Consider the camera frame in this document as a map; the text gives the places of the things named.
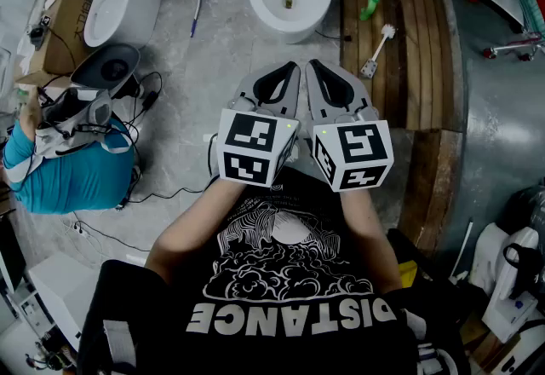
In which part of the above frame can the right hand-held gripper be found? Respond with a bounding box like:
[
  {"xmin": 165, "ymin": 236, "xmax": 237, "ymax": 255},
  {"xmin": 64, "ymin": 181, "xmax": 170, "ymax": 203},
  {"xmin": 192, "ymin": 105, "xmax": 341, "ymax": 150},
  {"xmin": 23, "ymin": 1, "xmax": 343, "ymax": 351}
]
[{"xmin": 305, "ymin": 59, "xmax": 394, "ymax": 193}]

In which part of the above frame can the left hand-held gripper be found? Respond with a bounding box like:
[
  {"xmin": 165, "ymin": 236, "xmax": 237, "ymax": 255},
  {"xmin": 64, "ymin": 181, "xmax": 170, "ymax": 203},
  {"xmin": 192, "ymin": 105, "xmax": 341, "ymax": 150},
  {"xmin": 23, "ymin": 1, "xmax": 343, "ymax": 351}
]
[{"xmin": 215, "ymin": 61, "xmax": 301, "ymax": 189}]

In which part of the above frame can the person's right forearm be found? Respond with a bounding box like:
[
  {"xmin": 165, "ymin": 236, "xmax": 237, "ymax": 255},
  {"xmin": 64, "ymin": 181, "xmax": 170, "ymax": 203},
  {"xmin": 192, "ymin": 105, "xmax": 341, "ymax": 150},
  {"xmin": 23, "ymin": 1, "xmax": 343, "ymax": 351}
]
[{"xmin": 338, "ymin": 187, "xmax": 404, "ymax": 296}]

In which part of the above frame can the person's left forearm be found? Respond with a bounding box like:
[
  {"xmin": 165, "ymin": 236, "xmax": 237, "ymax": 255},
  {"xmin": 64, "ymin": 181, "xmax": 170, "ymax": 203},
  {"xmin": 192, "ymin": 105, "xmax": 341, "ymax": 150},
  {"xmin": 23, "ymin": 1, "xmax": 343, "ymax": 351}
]
[{"xmin": 144, "ymin": 176, "xmax": 250, "ymax": 286}]

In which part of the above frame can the white toilet brush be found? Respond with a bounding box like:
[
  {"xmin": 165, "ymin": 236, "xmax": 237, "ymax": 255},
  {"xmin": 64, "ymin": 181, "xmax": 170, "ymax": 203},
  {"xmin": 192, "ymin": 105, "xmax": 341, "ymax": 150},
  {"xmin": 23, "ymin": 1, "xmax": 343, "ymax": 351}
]
[{"xmin": 359, "ymin": 22, "xmax": 398, "ymax": 79}]

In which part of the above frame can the green plastic bottle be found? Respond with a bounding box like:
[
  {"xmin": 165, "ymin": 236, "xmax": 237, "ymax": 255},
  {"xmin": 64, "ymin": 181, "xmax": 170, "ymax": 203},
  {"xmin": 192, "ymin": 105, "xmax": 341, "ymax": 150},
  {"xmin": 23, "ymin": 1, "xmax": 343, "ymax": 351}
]
[{"xmin": 359, "ymin": 0, "xmax": 381, "ymax": 22}]

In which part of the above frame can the wooden slat platform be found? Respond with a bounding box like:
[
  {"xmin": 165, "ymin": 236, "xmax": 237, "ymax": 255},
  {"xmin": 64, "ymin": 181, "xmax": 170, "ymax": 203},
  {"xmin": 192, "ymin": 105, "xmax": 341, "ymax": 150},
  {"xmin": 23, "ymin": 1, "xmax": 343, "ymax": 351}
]
[{"xmin": 338, "ymin": 0, "xmax": 466, "ymax": 259}]

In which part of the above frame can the small yellow pack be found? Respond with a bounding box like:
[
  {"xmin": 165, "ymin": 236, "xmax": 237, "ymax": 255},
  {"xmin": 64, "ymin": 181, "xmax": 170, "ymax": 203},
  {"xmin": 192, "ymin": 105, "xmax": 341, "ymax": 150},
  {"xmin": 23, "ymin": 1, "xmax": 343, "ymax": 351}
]
[{"xmin": 398, "ymin": 260, "xmax": 419, "ymax": 290}]

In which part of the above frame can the cardboard box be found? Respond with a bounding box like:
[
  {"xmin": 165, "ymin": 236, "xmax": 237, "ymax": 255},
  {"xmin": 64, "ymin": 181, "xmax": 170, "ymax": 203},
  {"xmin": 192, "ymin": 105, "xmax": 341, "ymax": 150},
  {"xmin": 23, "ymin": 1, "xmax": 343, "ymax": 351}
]
[{"xmin": 14, "ymin": 0, "xmax": 94, "ymax": 87}]

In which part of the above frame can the dark wrapped bundle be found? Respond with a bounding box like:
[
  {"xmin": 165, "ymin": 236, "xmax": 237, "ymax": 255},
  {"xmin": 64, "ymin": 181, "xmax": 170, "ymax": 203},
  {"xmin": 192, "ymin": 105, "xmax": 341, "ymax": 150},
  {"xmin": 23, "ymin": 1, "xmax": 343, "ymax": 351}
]
[{"xmin": 504, "ymin": 185, "xmax": 545, "ymax": 238}]

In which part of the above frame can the white plastic bag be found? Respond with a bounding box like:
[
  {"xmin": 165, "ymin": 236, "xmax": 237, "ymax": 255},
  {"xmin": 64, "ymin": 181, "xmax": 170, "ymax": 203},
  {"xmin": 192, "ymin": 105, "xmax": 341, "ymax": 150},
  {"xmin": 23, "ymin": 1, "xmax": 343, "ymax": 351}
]
[{"xmin": 472, "ymin": 222, "xmax": 544, "ymax": 344}]

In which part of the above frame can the person's black printed shirt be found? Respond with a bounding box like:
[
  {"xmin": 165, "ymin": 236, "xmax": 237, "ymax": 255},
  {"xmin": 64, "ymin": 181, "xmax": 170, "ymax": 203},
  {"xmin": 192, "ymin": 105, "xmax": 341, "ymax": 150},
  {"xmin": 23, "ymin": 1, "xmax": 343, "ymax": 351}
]
[{"xmin": 76, "ymin": 166, "xmax": 469, "ymax": 375}]

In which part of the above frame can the white box cabinet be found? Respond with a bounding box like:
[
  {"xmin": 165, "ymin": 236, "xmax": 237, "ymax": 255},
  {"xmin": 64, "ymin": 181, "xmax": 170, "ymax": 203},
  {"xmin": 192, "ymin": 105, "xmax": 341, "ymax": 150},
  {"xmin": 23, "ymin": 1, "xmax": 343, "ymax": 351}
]
[{"xmin": 27, "ymin": 251, "xmax": 101, "ymax": 340}]

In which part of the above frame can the black power adapter with cable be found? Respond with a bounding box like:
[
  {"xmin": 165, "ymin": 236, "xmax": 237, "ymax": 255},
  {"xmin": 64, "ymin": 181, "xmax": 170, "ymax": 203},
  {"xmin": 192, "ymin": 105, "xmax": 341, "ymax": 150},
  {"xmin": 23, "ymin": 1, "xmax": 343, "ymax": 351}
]
[{"xmin": 111, "ymin": 71, "xmax": 164, "ymax": 144}]

